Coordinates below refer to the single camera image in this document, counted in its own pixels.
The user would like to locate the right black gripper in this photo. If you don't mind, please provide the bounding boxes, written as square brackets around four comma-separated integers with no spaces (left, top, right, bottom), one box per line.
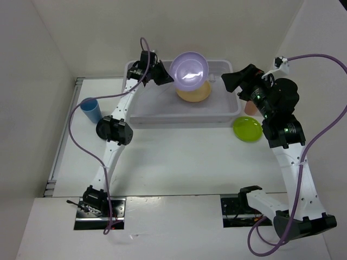
[222,63,276,118]

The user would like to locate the purple plastic plate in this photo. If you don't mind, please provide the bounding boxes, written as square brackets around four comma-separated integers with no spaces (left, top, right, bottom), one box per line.
[169,51,209,92]

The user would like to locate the coral plastic cup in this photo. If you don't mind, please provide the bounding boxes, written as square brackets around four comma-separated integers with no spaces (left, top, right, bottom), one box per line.
[244,101,258,116]

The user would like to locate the orange plastic plate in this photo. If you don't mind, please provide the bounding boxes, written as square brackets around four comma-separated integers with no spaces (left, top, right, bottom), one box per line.
[176,81,211,103]

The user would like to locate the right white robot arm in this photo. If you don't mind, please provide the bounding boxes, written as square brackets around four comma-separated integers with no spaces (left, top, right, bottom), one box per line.
[221,64,337,242]

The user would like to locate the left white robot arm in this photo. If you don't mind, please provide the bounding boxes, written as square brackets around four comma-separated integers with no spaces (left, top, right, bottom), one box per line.
[82,51,174,217]

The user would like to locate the lavender plastic bin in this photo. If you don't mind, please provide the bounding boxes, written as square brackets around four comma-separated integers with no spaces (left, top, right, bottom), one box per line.
[130,60,241,124]

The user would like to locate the green plastic plate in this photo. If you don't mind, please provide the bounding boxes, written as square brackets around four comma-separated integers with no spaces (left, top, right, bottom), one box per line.
[233,116,262,142]

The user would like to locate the blue plastic cup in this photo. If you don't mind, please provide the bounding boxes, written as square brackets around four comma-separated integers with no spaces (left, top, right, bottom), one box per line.
[80,97,102,124]

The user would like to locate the black plate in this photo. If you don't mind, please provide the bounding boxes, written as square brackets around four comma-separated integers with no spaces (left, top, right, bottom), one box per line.
[95,119,108,140]

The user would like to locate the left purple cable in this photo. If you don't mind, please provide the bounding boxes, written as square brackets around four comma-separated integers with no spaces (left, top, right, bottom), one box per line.
[68,37,150,235]

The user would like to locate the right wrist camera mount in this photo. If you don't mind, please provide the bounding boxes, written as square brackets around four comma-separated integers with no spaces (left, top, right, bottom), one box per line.
[261,56,290,80]

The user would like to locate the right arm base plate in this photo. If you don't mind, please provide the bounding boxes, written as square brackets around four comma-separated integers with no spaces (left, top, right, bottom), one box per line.
[220,194,263,228]

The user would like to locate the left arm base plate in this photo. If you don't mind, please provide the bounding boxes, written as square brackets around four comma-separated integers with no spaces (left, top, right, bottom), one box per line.
[74,197,126,231]

